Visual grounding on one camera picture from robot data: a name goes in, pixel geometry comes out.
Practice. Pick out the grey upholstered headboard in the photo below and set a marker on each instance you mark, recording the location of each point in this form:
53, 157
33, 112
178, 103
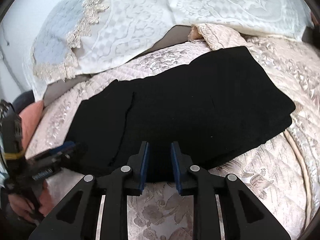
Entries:
172, 36

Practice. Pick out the salmon pink pillow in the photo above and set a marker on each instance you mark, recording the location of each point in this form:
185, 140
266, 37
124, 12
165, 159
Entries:
22, 206

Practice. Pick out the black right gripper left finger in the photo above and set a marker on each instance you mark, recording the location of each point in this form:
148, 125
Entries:
96, 202

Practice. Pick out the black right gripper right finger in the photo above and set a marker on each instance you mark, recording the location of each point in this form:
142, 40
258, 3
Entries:
224, 207

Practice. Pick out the pink quilted floral bedspread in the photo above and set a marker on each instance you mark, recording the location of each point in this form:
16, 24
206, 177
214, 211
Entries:
283, 173

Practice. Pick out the white lace headboard cover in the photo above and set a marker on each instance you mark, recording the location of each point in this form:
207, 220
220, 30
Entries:
90, 36

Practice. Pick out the black pants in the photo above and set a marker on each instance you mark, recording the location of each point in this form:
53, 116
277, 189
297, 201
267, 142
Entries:
217, 107

